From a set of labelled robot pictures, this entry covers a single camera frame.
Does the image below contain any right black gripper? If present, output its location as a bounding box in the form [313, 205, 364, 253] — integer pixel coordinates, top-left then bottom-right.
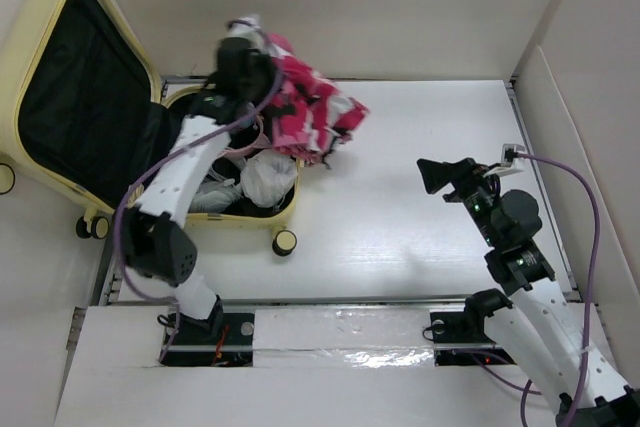
[416, 158, 501, 248]

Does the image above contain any pink camouflage clothing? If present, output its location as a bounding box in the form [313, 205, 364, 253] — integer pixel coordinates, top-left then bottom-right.
[263, 34, 369, 165]

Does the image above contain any white plastic bag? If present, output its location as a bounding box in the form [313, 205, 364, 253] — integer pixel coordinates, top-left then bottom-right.
[240, 150, 298, 208]

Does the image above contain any white over-ear headphones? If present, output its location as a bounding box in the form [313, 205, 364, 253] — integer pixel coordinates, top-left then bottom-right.
[189, 174, 243, 214]

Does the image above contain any yellow hard-shell suitcase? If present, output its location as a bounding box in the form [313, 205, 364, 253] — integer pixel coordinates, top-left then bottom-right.
[0, 0, 308, 256]

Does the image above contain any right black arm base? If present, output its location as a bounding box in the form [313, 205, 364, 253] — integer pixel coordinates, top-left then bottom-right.
[422, 310, 515, 367]

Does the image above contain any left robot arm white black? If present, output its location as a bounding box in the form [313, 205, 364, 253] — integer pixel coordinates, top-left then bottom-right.
[117, 34, 282, 344]

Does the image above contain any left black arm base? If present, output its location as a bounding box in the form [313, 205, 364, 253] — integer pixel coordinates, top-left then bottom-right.
[157, 312, 255, 368]

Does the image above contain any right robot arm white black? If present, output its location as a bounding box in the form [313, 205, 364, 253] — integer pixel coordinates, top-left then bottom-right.
[417, 148, 639, 426]

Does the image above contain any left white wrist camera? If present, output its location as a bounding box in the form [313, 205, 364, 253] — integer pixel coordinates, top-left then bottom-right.
[227, 14, 261, 42]

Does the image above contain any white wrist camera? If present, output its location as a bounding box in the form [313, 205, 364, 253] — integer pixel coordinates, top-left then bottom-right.
[484, 144, 526, 177]
[227, 14, 261, 42]

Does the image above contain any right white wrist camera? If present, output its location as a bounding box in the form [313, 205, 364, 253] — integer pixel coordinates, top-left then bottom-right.
[484, 144, 526, 177]

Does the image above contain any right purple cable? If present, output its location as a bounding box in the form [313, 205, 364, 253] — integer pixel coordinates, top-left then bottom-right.
[479, 151, 601, 427]

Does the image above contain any silver aluminium rail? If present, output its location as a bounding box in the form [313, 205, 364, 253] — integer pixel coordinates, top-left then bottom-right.
[90, 291, 581, 309]

